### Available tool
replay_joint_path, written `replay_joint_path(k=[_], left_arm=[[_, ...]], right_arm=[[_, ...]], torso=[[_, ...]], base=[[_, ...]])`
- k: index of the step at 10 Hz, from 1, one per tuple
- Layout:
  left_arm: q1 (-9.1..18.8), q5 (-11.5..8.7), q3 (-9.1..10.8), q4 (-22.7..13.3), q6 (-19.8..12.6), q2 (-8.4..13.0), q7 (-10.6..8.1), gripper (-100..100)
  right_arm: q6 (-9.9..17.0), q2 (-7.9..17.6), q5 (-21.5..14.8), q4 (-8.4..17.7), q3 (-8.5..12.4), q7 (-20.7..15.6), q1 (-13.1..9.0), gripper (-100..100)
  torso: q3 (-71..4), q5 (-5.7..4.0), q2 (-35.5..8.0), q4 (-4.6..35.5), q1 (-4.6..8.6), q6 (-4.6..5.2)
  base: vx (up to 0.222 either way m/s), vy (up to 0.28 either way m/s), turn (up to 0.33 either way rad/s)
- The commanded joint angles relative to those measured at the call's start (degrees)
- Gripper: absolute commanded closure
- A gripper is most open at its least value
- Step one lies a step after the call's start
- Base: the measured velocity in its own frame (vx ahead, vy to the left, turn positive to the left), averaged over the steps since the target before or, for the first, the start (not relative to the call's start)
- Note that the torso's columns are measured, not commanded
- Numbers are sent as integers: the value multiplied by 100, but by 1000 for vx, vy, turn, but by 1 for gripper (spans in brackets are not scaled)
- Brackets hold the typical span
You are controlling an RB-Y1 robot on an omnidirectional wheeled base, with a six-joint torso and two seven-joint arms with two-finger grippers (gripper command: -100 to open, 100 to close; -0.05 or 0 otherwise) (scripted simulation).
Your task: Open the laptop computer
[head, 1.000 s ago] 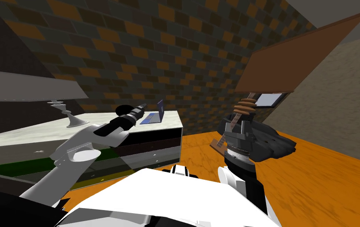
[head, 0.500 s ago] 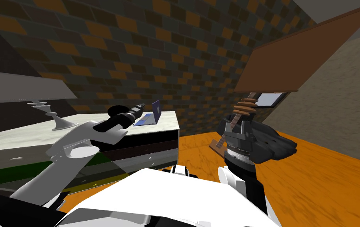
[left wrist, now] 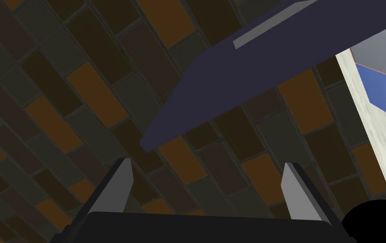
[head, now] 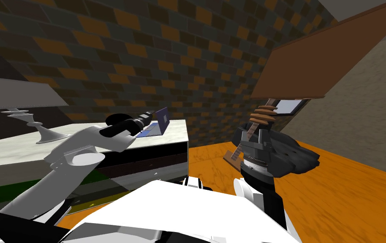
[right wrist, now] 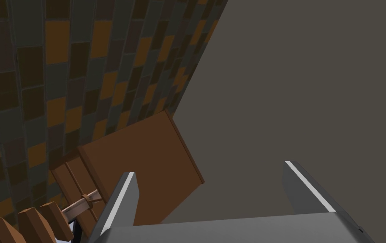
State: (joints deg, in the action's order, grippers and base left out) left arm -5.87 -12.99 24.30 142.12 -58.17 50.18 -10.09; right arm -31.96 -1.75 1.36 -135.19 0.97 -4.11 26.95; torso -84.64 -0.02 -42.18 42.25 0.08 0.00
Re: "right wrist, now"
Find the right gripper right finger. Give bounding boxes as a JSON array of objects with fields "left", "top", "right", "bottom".
[{"left": 282, "top": 160, "right": 339, "bottom": 215}]

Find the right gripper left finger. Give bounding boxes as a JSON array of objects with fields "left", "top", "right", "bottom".
[{"left": 91, "top": 171, "right": 140, "bottom": 238}]

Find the brown wooden cabinet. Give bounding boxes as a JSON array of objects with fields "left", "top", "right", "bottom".
[{"left": 49, "top": 108, "right": 206, "bottom": 237}]

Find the brown wooden chair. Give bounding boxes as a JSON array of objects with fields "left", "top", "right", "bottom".
[{"left": 0, "top": 189, "right": 103, "bottom": 243}]

